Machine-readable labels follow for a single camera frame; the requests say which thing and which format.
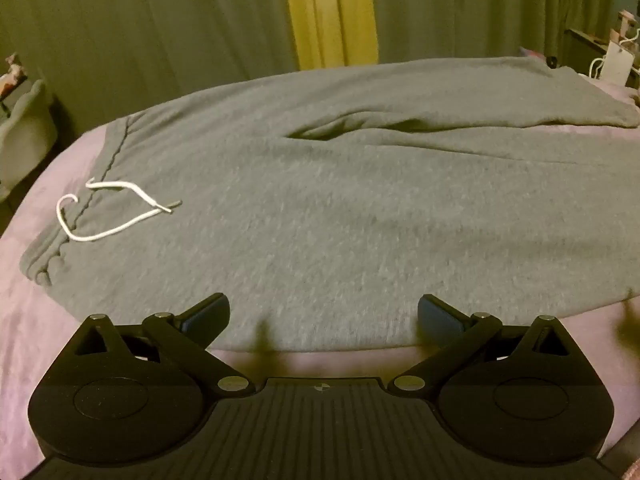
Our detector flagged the pale green chair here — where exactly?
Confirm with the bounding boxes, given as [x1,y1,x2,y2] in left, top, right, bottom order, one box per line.
[0,79,59,201]

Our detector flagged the white drawstring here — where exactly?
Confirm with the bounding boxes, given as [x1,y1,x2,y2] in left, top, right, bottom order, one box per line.
[56,179,182,242]

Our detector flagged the yellow curtain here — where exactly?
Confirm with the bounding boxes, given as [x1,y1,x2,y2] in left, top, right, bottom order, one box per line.
[280,0,378,71]

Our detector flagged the small pinkish figure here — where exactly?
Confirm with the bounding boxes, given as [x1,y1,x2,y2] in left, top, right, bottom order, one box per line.
[0,52,27,97]

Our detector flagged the pink bed sheet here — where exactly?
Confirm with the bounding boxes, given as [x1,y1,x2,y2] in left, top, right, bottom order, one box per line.
[0,50,640,480]

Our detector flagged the grey sweat pants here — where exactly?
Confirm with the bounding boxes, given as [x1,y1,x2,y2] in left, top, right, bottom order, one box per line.
[19,56,640,353]

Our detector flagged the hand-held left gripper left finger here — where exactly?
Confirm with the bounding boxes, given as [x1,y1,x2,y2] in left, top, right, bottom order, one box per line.
[70,292,257,397]

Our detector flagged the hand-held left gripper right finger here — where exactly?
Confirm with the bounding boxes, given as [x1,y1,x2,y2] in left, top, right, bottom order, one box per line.
[385,294,571,397]

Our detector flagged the green curtain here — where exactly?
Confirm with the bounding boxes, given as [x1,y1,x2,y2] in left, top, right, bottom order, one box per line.
[367,0,623,68]
[0,0,301,136]

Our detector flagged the dark bedside table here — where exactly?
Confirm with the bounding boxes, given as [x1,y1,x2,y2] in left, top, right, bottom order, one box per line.
[564,27,640,81]

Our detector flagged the white box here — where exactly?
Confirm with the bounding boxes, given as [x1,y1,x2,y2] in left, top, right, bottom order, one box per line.
[601,40,637,87]

